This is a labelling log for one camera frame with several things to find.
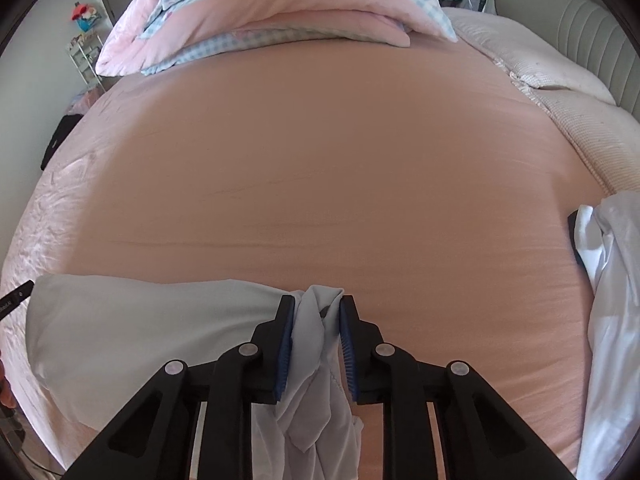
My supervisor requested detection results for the grey-green padded headboard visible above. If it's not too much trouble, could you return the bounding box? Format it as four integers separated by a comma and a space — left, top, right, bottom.
492, 0, 640, 106

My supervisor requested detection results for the red and blue plush doll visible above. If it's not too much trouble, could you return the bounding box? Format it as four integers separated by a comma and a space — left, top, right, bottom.
70, 1, 103, 35

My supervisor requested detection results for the white shelf rack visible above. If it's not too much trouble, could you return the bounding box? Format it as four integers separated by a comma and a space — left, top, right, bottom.
66, 32, 110, 95

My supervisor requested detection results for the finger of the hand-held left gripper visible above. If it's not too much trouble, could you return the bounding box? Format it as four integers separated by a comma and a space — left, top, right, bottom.
0, 280, 36, 322

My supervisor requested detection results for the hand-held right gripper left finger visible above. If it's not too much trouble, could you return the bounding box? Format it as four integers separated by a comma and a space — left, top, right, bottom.
62, 295, 296, 480

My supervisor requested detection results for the white shirt with navy trim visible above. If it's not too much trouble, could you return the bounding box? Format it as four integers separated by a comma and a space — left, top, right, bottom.
25, 274, 366, 480

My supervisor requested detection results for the pink fluffy item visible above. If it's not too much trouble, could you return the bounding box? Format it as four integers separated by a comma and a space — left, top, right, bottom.
67, 91, 103, 117

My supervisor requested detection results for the bed with pink sheet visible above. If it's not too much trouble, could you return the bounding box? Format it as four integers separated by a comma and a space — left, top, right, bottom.
0, 5, 640, 480

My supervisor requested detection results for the black bag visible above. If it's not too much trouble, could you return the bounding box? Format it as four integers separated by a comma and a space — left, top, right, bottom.
39, 114, 83, 171

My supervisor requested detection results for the pink gingham folded comforter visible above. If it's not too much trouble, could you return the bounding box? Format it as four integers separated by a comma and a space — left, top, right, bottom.
95, 0, 465, 78

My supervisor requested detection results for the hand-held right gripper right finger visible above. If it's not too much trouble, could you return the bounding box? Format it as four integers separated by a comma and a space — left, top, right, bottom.
339, 295, 576, 480

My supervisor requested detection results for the cream textured blanket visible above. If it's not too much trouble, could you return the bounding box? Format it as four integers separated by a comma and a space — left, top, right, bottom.
442, 6, 640, 198

